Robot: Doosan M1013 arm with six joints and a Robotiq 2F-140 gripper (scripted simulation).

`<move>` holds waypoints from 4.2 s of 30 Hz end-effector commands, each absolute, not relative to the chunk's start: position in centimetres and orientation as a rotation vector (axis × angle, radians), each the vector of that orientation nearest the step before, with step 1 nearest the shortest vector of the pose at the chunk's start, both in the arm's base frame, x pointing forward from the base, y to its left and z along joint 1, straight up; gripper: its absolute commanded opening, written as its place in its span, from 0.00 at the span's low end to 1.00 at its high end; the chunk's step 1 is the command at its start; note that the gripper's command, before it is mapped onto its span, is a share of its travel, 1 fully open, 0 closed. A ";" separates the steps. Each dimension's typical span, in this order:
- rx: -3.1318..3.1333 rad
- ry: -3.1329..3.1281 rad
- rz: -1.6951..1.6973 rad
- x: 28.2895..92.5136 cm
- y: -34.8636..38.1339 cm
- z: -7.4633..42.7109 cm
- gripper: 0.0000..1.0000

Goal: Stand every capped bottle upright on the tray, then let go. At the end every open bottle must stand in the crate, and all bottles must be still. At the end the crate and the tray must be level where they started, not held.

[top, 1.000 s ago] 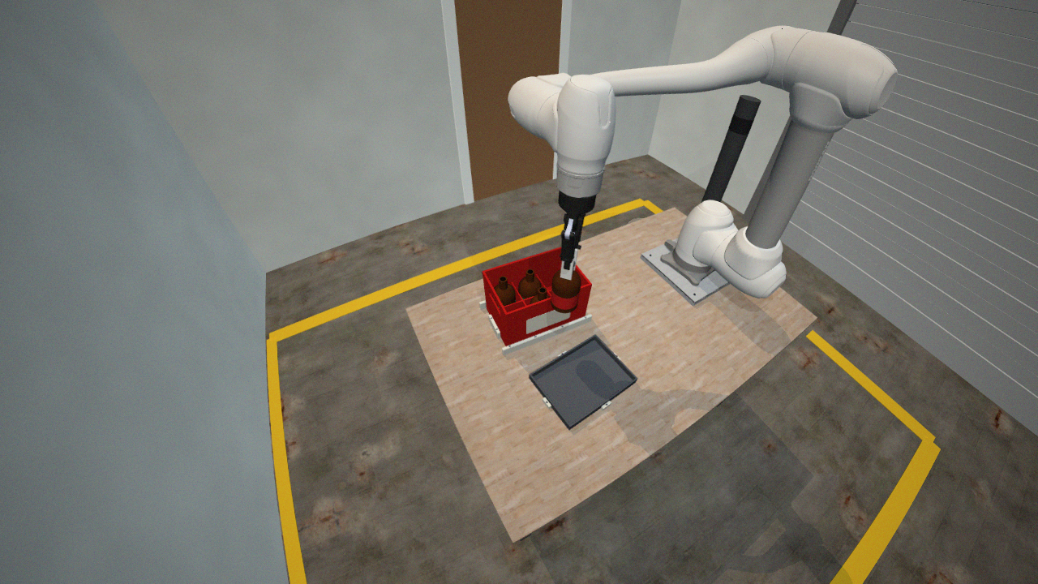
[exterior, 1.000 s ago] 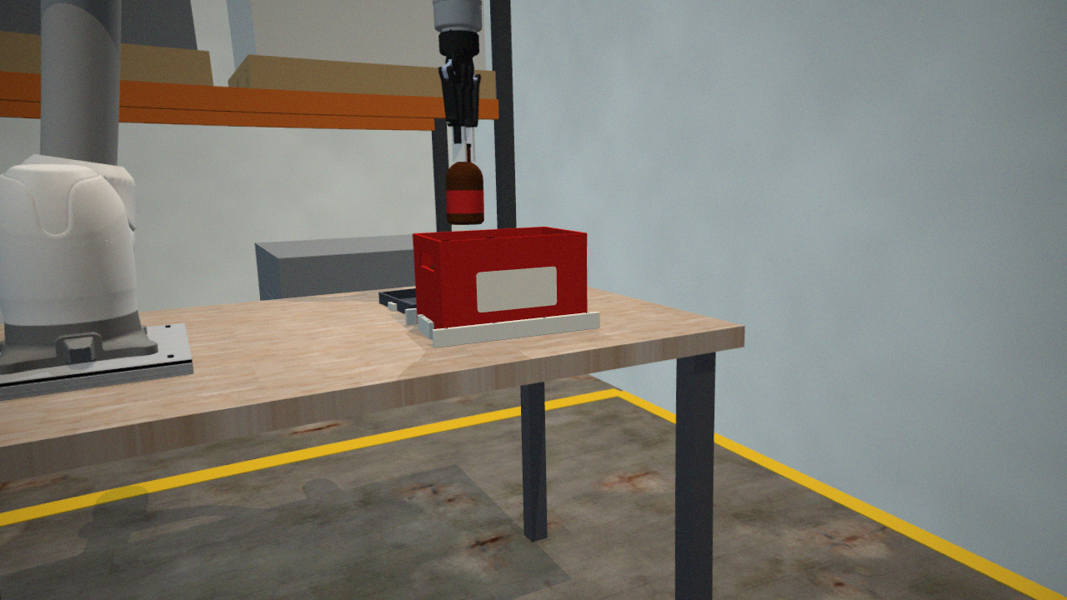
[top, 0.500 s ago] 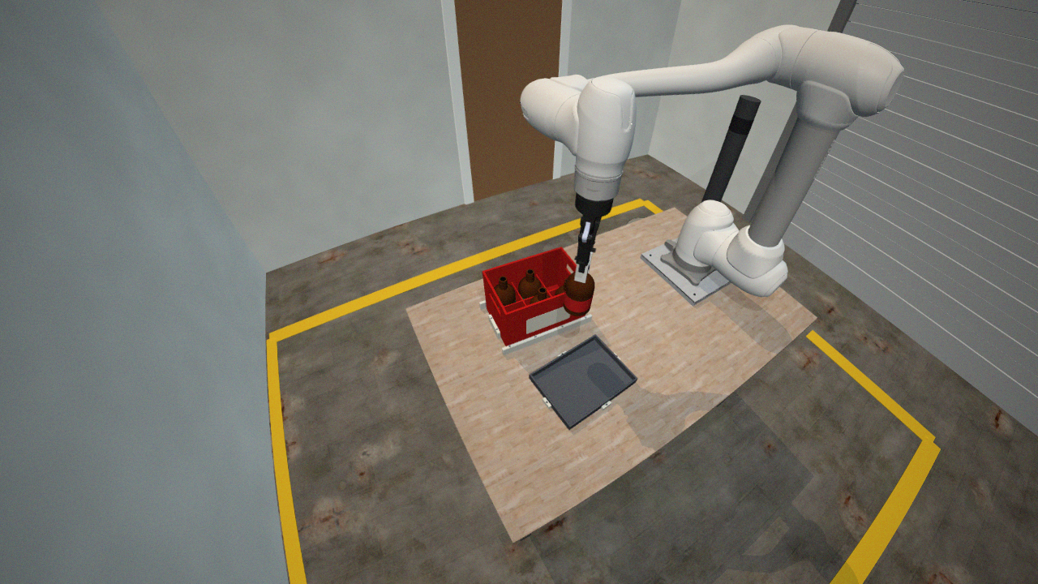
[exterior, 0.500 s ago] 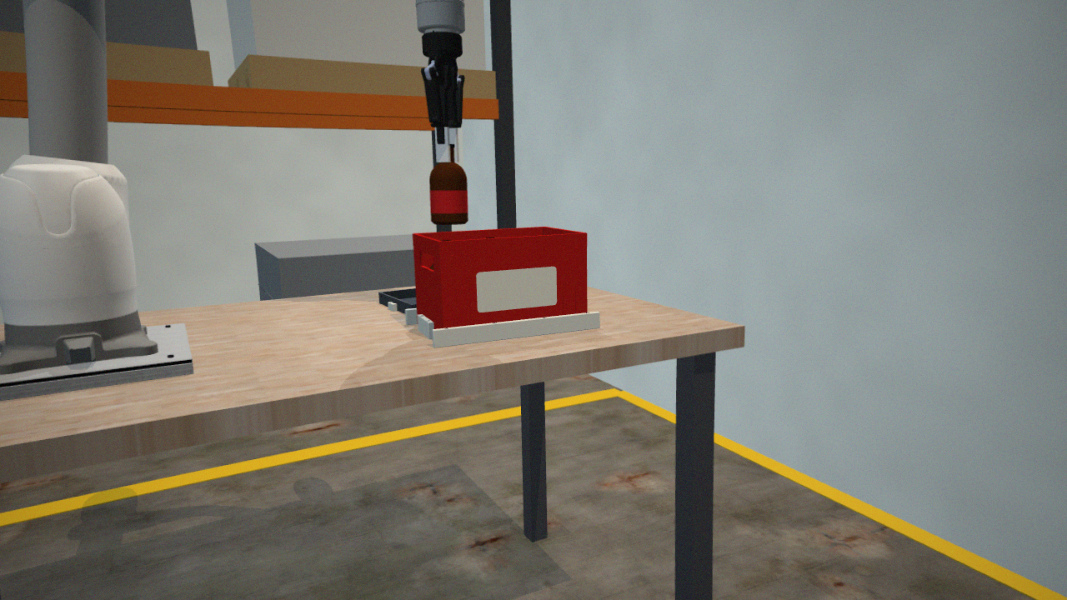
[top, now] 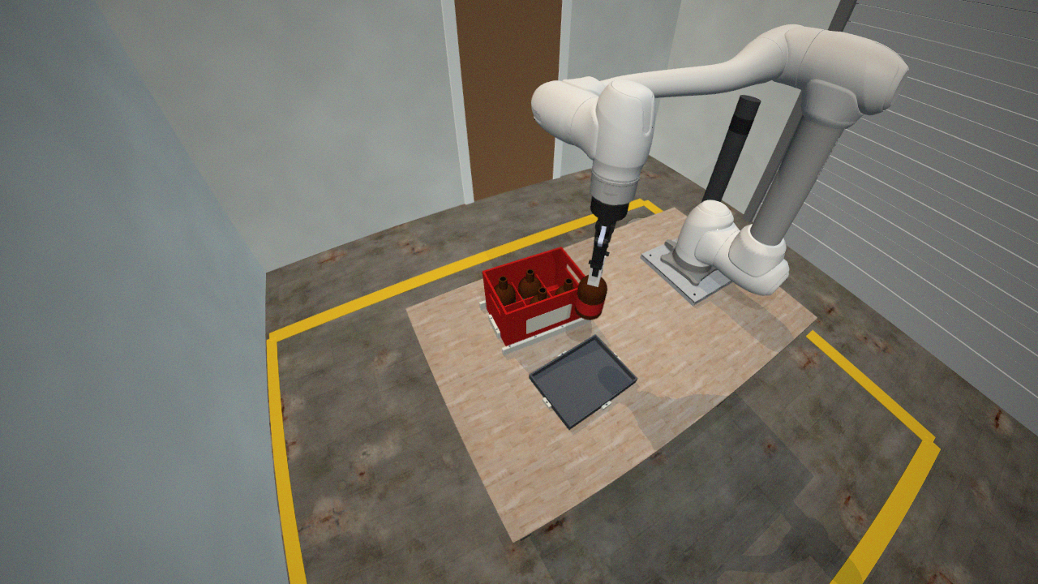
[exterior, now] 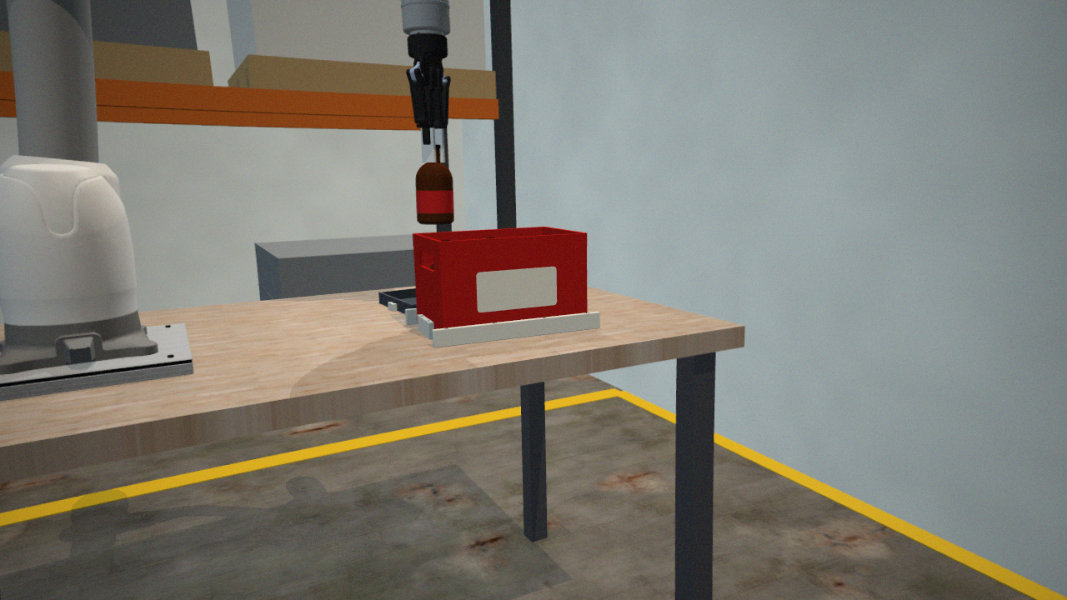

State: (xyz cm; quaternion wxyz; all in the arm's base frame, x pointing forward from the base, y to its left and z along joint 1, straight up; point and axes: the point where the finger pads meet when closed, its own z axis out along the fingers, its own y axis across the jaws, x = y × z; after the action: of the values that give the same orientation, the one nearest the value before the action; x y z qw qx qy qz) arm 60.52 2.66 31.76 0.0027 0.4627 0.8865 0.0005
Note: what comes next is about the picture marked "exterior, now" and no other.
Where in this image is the brown bottle with red label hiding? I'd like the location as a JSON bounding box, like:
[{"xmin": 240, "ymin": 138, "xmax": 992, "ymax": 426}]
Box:
[{"xmin": 416, "ymin": 145, "xmax": 453, "ymax": 224}]

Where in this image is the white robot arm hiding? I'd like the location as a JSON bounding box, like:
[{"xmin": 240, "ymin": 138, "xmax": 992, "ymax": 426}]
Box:
[{"xmin": 0, "ymin": 0, "xmax": 158, "ymax": 375}]

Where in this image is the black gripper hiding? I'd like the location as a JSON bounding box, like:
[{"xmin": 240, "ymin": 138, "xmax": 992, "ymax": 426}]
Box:
[{"xmin": 407, "ymin": 32, "xmax": 451, "ymax": 163}]

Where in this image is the red plastic crate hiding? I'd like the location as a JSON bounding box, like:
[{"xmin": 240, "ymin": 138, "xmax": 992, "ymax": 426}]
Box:
[{"xmin": 413, "ymin": 227, "xmax": 588, "ymax": 329}]

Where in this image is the grey flat bar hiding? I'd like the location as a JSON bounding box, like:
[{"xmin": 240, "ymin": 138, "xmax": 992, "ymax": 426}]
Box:
[{"xmin": 405, "ymin": 307, "xmax": 600, "ymax": 348}]

